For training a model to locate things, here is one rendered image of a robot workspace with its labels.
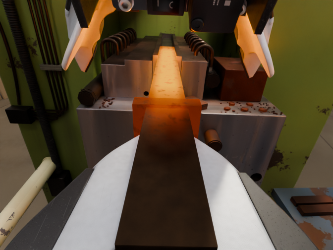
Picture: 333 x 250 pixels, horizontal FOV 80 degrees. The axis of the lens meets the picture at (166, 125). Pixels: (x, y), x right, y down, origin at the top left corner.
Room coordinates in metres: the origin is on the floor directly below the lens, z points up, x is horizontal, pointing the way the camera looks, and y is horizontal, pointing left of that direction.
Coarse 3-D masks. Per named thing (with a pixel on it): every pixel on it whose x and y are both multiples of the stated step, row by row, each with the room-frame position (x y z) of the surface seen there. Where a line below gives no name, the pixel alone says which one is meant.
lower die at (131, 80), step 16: (128, 48) 0.57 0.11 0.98; (144, 48) 0.52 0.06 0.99; (176, 48) 0.47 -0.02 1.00; (112, 64) 0.38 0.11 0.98; (128, 64) 0.38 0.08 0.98; (144, 64) 0.38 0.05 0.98; (192, 64) 0.38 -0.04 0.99; (112, 80) 0.38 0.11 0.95; (128, 80) 0.38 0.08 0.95; (144, 80) 0.38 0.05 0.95; (192, 80) 0.38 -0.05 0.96; (112, 96) 0.38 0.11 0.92; (128, 96) 0.38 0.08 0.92; (144, 96) 0.38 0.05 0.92
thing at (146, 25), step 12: (120, 12) 0.86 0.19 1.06; (132, 12) 0.86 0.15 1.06; (144, 12) 0.86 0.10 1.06; (120, 24) 0.86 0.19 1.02; (132, 24) 0.86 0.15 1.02; (144, 24) 0.86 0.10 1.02; (156, 24) 0.86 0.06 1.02; (168, 24) 0.86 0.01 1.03; (180, 24) 0.86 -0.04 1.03; (144, 36) 0.86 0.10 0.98; (180, 36) 0.86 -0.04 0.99; (204, 36) 0.86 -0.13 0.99; (216, 36) 0.87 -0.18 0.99; (216, 48) 0.87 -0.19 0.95
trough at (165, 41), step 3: (162, 36) 0.72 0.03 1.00; (165, 36) 0.78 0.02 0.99; (168, 36) 0.78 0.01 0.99; (171, 36) 0.78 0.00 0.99; (162, 39) 0.70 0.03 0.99; (165, 39) 0.75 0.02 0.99; (168, 39) 0.75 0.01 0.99; (171, 39) 0.74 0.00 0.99; (162, 42) 0.67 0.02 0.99; (165, 42) 0.67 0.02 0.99; (168, 42) 0.67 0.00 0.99; (171, 42) 0.68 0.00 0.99; (162, 45) 0.61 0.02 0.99; (165, 45) 0.61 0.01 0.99; (168, 45) 0.61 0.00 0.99; (171, 45) 0.61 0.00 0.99; (174, 48) 0.48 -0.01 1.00
